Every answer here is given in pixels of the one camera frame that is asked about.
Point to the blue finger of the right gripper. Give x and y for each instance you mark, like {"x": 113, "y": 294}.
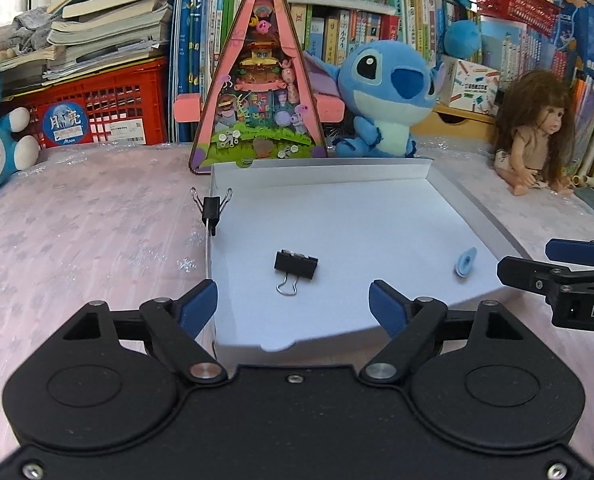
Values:
{"x": 570, "y": 251}
{"x": 532, "y": 276}

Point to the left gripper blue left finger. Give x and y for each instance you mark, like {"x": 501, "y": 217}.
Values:
{"x": 195, "y": 308}

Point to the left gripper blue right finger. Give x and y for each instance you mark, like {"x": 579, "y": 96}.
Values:
{"x": 390, "y": 308}

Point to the plain light blue clip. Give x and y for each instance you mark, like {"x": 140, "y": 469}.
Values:
{"x": 465, "y": 262}

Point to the large black binder clip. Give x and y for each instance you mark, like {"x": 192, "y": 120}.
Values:
{"x": 294, "y": 267}

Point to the small binder clip on box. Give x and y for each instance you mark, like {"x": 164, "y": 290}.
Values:
{"x": 211, "y": 208}

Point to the grey shallow cardboard box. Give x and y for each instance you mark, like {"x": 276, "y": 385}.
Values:
{"x": 403, "y": 221}

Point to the long haired baby doll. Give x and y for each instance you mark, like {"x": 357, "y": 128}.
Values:
{"x": 534, "y": 134}

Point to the wooden drawer box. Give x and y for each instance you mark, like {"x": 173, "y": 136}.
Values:
{"x": 447, "y": 121}

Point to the white pencil print box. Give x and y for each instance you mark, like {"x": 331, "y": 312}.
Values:
{"x": 469, "y": 86}

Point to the red plastic crate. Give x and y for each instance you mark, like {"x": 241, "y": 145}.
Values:
{"x": 127, "y": 104}

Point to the pink triangular diorama toy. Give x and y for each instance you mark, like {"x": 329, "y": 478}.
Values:
{"x": 260, "y": 103}

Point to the Stitch plush toy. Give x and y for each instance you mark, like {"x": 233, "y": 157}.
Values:
{"x": 388, "y": 88}

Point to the blue plush ball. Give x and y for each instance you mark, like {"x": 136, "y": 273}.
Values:
{"x": 462, "y": 39}

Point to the stack of books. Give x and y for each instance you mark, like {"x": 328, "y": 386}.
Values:
{"x": 71, "y": 38}

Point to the row of shelf books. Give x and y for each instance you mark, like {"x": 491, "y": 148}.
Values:
{"x": 327, "y": 29}

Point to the red wire basket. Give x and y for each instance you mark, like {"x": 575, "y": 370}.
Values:
{"x": 540, "y": 15}

